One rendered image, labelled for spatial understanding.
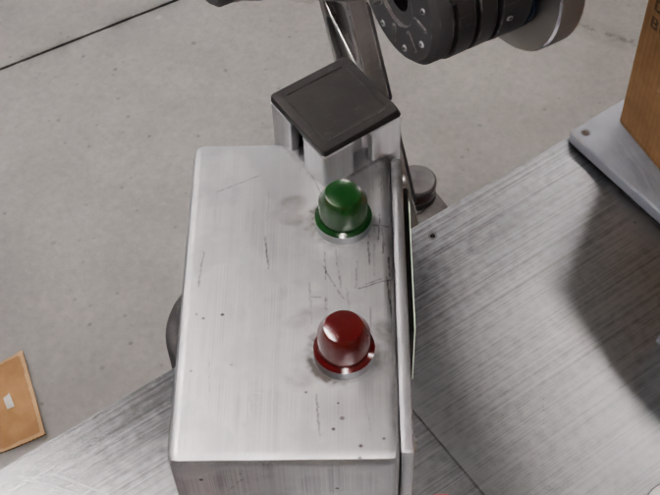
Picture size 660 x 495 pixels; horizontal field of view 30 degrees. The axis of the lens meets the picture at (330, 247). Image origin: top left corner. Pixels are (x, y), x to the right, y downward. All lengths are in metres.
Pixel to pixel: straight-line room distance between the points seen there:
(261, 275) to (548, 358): 0.77
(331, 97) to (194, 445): 0.18
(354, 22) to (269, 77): 1.01
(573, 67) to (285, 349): 2.25
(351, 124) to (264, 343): 0.11
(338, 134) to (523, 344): 0.76
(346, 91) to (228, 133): 2.02
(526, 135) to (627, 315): 1.30
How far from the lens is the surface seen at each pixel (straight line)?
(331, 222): 0.55
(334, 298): 0.54
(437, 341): 1.29
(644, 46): 1.37
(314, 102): 0.58
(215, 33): 2.81
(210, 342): 0.53
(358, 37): 1.72
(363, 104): 0.58
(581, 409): 1.26
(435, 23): 1.13
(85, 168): 2.58
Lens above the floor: 1.92
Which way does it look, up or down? 53 degrees down
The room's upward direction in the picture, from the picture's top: 3 degrees counter-clockwise
